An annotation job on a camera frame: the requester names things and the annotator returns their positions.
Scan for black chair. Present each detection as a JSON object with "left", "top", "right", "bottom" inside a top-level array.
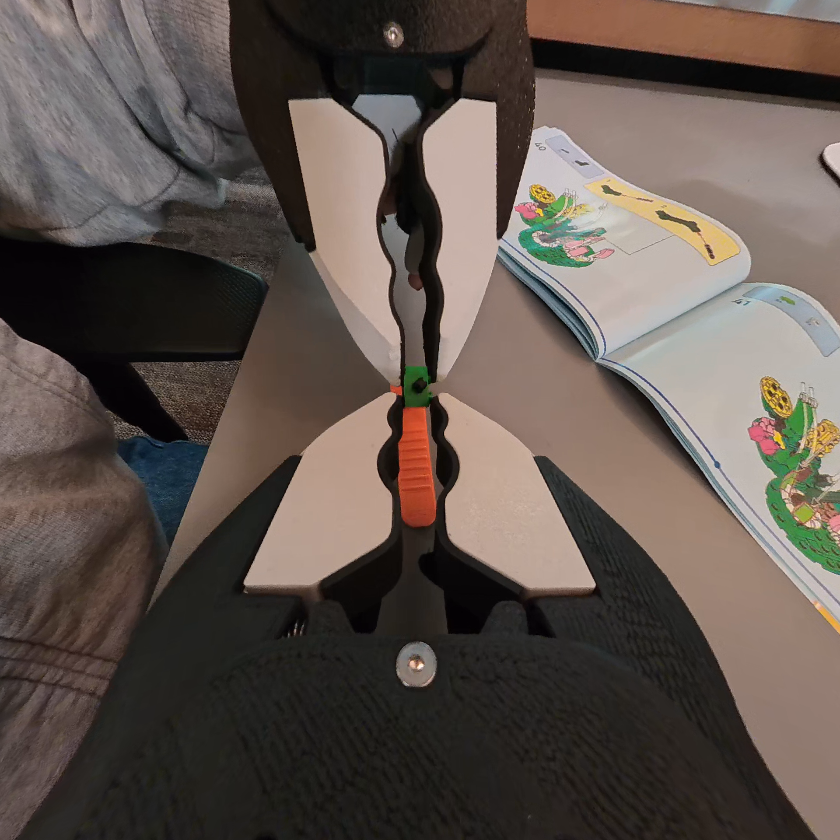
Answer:
[{"left": 0, "top": 238, "right": 269, "bottom": 442}]

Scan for lego instruction booklet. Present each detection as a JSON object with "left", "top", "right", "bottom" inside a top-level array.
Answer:
[{"left": 497, "top": 126, "right": 840, "bottom": 634}]

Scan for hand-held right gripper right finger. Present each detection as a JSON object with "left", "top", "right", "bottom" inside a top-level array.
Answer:
[{"left": 417, "top": 392, "right": 599, "bottom": 635}]

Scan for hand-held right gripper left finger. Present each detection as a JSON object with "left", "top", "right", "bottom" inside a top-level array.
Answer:
[{"left": 243, "top": 392, "right": 408, "bottom": 634}]

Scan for wood-edged grey table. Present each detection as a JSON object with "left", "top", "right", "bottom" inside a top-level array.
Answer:
[{"left": 527, "top": 0, "right": 840, "bottom": 76}]

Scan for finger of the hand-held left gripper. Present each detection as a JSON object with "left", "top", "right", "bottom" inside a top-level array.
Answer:
[
  {"left": 289, "top": 97, "right": 404, "bottom": 383},
  {"left": 420, "top": 97, "right": 499, "bottom": 383}
]

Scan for orange lego brick separator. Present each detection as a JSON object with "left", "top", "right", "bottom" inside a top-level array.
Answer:
[{"left": 390, "top": 384, "right": 438, "bottom": 529}]

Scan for person's left forearm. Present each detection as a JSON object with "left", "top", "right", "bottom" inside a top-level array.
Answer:
[{"left": 0, "top": 0, "right": 280, "bottom": 249}]

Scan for person's blue jeans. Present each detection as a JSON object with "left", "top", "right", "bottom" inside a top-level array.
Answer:
[{"left": 117, "top": 434, "right": 212, "bottom": 549}]

